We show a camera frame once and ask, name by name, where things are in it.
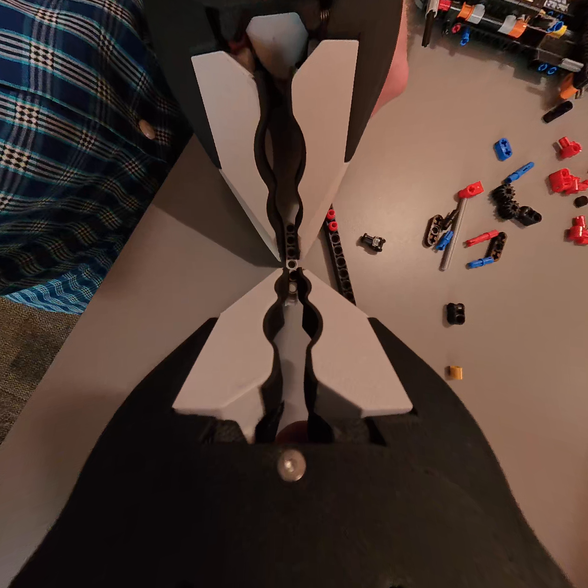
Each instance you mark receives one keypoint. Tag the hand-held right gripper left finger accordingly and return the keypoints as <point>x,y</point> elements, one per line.
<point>225,363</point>

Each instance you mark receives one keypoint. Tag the long black lego beam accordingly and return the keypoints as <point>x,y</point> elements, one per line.
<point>342,271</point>

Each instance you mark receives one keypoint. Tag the small black lego bush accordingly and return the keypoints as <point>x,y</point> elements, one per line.
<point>581,200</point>

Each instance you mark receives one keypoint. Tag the long red lego pin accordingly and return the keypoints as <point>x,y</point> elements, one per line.
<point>481,238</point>

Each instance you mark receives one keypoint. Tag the red lego connector cluster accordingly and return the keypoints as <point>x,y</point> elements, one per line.
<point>565,181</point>
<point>578,229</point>

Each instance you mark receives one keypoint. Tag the small black lego joint piece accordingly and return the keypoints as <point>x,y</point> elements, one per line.
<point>373,242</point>

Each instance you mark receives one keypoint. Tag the black thin lego liftarm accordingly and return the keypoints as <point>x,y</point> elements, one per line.
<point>433,229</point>
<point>497,246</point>

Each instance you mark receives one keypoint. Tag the black lego gear assembly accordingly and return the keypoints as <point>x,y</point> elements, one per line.
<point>510,204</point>

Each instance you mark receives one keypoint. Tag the blue thin lego liftarm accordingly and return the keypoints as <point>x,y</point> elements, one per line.
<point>504,148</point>

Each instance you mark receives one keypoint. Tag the person's plaid shirt torso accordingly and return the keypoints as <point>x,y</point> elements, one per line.
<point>69,160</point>

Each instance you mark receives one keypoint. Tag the red lego axle connector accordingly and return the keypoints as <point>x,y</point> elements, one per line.
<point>470,189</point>

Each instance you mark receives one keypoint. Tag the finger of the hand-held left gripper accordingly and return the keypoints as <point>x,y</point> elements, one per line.
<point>229,128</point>
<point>326,115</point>

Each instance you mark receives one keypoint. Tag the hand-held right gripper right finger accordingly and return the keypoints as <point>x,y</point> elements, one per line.
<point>358,367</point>

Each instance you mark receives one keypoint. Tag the grey lego axle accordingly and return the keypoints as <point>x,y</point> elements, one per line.
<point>454,234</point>

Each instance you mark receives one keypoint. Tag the person's left hand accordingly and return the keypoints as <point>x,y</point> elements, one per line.
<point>396,85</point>

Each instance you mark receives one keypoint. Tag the blue lego pin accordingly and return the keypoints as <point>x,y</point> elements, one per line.
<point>480,262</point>
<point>444,240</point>
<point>519,172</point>

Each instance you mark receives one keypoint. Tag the partly built lego model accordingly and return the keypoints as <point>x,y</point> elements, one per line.
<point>514,25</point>

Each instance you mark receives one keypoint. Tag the short black lego beam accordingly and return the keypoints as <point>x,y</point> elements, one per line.
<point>292,239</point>

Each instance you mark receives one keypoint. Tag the black lego pin connector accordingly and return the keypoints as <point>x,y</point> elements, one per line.
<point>455,313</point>

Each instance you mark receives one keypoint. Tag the small yellow lego piece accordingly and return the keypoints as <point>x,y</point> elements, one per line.
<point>454,372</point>

